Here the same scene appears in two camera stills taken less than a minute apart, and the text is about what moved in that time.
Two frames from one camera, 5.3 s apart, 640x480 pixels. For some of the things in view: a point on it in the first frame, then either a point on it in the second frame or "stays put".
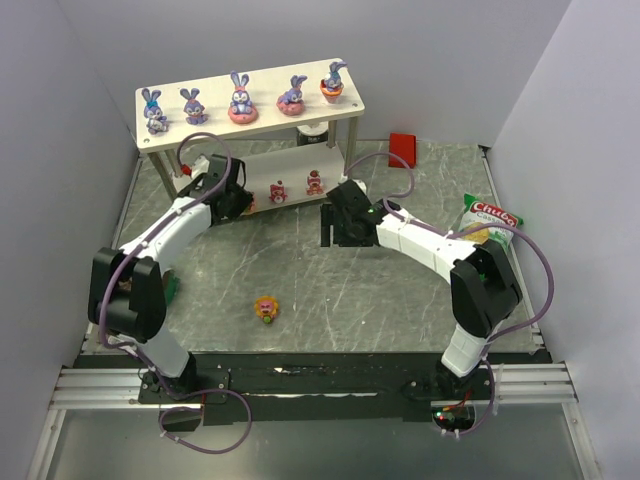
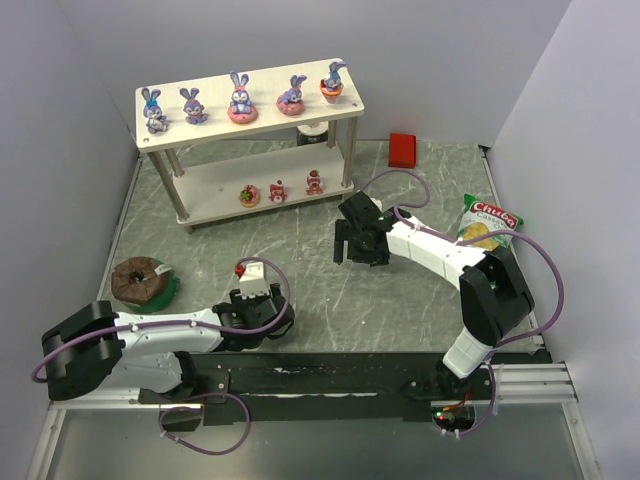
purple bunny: (332, 88) stays put
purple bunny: (290, 102) stays put
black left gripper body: (240, 203) -> (270, 310)
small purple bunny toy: (155, 120) stays put
